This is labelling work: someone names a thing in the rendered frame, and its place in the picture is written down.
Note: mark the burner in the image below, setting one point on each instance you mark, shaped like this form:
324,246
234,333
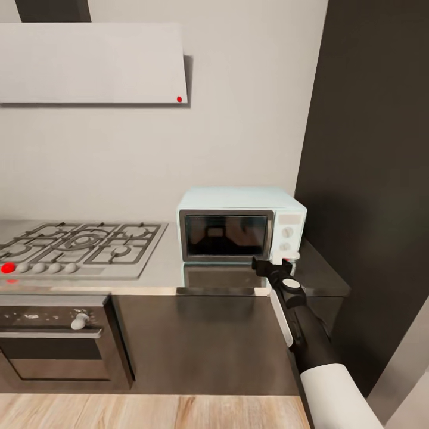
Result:
108,250

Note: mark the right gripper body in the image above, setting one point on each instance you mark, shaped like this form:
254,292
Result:
266,269

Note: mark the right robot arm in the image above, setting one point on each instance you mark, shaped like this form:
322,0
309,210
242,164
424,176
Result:
334,400

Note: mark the range hood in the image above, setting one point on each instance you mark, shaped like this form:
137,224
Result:
58,55

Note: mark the microwave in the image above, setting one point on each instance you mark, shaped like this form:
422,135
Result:
235,224

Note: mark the oven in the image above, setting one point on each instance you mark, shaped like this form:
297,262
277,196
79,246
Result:
69,342

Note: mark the fridge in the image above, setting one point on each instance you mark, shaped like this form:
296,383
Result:
364,180

